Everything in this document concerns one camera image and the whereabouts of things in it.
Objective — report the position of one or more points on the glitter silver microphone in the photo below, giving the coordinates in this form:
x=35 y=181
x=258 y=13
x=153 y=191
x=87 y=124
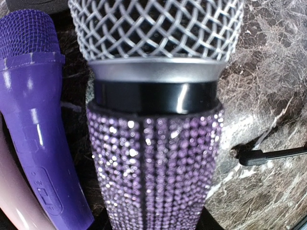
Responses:
x=155 y=121

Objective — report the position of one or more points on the purple microphone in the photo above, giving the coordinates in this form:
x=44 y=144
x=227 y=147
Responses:
x=30 y=90

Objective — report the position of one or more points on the beige pink microphone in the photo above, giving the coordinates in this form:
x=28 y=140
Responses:
x=17 y=200

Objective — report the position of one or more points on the black microphone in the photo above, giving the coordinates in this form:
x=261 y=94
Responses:
x=47 y=6

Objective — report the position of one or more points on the black tripod mic stand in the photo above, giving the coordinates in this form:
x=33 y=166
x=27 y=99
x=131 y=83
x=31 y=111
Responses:
x=258 y=157

